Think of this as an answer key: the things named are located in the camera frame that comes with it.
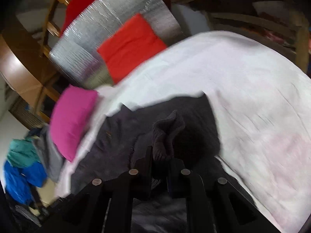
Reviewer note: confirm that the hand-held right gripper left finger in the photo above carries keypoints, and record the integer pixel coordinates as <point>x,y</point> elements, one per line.
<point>145,167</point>

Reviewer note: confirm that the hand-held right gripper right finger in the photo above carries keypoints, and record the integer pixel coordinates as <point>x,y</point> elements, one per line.
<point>173,177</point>

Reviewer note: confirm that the dark grey knit sweater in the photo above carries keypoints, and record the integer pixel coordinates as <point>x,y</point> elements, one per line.
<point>116,136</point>

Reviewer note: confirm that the pink cloth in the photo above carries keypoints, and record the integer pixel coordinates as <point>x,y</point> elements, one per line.
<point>70,121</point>

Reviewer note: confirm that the grey garment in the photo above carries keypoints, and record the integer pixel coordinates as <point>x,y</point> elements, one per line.
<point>49,155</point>

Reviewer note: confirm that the white fluffy blanket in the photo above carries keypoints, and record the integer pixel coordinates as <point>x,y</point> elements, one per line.
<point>243,89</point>

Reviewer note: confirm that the red cloth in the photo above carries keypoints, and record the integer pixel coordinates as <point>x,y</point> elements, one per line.
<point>131,48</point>

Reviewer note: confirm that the teal garment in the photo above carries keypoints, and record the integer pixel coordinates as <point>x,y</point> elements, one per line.
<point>20,151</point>

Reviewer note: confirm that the blue garment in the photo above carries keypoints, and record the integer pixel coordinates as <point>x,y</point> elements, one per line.
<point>19,182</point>

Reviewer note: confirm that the brown wooden furniture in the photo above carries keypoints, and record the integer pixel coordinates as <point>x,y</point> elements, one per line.
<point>21,65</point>

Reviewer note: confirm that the silver foil mat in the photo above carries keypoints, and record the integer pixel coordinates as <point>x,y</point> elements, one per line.
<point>136,4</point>

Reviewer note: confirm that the red pillow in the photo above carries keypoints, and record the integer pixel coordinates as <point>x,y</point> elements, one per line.
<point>82,2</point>

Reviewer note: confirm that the wooden shelf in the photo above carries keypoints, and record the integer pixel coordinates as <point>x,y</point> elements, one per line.
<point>243,12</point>

